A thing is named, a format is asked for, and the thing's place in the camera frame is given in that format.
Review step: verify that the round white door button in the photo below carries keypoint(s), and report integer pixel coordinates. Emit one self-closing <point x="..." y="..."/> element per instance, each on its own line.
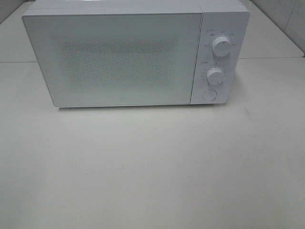
<point x="209" y="95"/>

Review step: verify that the white microwave door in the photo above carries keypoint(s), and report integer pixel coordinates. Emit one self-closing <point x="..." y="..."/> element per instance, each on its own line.
<point x="116" y="60"/>

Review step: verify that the white timer knob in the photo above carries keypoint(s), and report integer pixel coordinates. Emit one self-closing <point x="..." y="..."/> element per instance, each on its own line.
<point x="215" y="76"/>

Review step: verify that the white microwave oven body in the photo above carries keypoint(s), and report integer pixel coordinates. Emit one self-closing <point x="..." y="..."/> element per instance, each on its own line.
<point x="219" y="17"/>

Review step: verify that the upper white power knob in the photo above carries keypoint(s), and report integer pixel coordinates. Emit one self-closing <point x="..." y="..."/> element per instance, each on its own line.
<point x="221" y="46"/>

